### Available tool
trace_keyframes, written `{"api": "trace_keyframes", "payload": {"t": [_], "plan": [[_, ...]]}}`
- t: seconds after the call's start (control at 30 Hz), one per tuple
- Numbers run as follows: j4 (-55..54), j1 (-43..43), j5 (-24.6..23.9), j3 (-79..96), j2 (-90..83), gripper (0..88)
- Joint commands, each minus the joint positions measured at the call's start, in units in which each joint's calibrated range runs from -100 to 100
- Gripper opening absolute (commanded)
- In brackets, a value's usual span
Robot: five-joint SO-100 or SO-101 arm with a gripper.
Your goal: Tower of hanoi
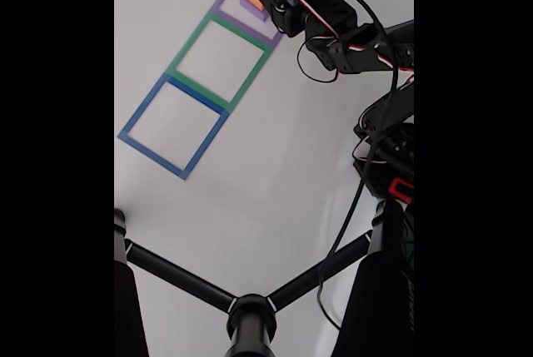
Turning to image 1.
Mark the large purple cube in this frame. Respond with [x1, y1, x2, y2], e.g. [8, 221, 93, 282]
[239, 0, 271, 23]

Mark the green tape square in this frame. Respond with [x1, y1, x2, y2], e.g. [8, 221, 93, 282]
[165, 11, 272, 113]

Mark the red clamp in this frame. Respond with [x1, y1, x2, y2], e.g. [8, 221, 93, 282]
[387, 177, 415, 204]

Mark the blue tape square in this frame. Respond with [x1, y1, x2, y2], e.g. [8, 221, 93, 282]
[117, 72, 231, 181]

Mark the black tripod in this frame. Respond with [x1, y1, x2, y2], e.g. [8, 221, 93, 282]
[114, 198, 415, 357]

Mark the striped servo cable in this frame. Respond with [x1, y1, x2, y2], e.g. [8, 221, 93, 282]
[286, 0, 415, 85]
[352, 121, 415, 166]

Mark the black camera cable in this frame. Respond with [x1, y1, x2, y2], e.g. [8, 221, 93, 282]
[316, 0, 415, 330]

